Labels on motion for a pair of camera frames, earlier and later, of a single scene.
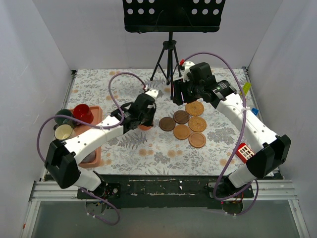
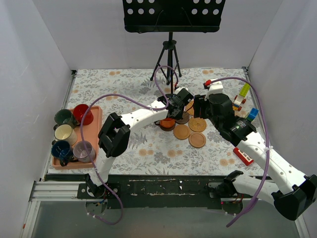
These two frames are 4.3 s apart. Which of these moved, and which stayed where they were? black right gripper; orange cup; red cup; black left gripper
Moved: orange cup; black left gripper; black right gripper
Stayed: red cup
